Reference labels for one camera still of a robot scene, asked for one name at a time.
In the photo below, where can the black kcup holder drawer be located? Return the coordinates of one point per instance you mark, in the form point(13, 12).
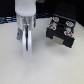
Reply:
point(65, 12)

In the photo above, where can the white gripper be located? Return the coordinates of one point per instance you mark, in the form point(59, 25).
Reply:
point(25, 26)

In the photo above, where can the blue lid kcup pod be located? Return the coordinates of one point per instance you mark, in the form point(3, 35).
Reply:
point(70, 24)

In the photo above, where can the red lid kcup pod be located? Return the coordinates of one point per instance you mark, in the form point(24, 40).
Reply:
point(56, 19)

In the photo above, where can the red white kcup pod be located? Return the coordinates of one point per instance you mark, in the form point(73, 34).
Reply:
point(68, 33)

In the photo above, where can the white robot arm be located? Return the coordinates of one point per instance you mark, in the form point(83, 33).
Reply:
point(26, 8)

